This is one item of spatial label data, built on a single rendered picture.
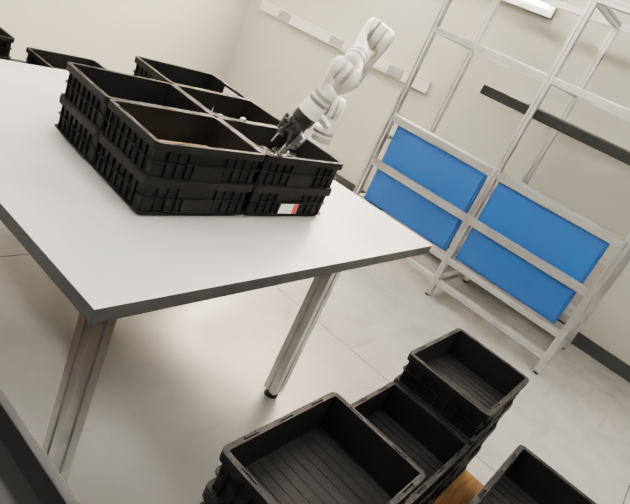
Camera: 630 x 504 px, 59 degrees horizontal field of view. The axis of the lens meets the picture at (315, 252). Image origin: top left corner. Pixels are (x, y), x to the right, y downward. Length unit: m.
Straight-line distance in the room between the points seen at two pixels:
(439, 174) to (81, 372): 2.82
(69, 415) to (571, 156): 3.71
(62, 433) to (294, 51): 4.63
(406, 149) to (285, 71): 2.16
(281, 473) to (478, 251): 2.59
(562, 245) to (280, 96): 3.23
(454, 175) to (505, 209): 0.39
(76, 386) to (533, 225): 2.78
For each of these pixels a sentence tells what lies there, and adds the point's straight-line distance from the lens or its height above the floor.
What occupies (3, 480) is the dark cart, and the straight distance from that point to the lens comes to 0.72.
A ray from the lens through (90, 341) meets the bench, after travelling 1.39.
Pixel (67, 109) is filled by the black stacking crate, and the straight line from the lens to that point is 2.03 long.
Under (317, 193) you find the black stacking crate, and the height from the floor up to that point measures 0.81.
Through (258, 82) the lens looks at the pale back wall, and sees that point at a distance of 5.94.
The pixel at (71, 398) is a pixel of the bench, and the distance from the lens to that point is 1.50.
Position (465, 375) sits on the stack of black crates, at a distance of 2.11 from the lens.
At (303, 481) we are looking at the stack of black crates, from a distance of 1.37.
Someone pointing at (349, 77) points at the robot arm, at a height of 1.25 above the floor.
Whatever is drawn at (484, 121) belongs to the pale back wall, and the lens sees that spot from 4.63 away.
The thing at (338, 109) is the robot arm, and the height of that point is 1.06.
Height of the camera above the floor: 1.42
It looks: 23 degrees down
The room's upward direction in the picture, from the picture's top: 25 degrees clockwise
